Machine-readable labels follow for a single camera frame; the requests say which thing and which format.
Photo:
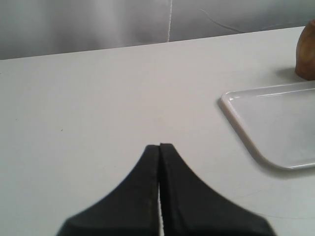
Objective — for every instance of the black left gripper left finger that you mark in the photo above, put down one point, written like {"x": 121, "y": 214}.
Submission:
{"x": 131, "y": 209}

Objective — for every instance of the wooden mortar cup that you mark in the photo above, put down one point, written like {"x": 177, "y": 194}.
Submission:
{"x": 305, "y": 53}

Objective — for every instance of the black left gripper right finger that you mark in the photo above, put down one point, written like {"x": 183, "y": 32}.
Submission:
{"x": 191, "y": 208}

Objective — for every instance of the grey backdrop curtain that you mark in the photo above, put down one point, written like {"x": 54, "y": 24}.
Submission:
{"x": 42, "y": 27}

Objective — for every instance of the white plastic tray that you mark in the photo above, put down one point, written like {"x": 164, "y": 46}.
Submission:
{"x": 278, "y": 121}

